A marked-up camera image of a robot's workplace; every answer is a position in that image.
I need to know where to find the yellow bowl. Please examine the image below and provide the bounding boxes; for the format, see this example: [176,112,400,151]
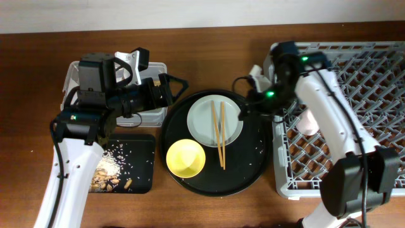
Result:
[166,139,206,179]

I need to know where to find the light grey round plate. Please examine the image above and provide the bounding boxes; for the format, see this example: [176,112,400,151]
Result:
[187,94,244,148]

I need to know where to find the clear plastic waste bin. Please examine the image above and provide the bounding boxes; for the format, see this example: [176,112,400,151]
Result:
[60,61,167,127]

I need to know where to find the wooden chopstick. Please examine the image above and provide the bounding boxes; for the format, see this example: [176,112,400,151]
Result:
[211,100,225,169]
[221,101,226,170]

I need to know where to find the grey dishwasher rack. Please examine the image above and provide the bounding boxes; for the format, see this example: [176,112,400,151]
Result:
[273,41,404,200]

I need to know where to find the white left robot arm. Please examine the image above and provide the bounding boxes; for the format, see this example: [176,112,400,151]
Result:
[35,47,189,227]

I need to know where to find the nut and rice food scraps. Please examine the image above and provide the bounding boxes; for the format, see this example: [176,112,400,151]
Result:
[89,142,153,193]

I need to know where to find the black rectangular tray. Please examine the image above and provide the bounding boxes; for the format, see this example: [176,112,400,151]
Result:
[88,132,156,194]

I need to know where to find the pink plastic cup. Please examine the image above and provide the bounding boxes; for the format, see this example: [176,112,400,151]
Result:
[296,109,320,136]

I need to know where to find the round black tray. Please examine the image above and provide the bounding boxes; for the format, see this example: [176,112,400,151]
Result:
[159,89,272,196]

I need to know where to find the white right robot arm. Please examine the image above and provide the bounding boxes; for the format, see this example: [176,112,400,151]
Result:
[239,41,401,227]

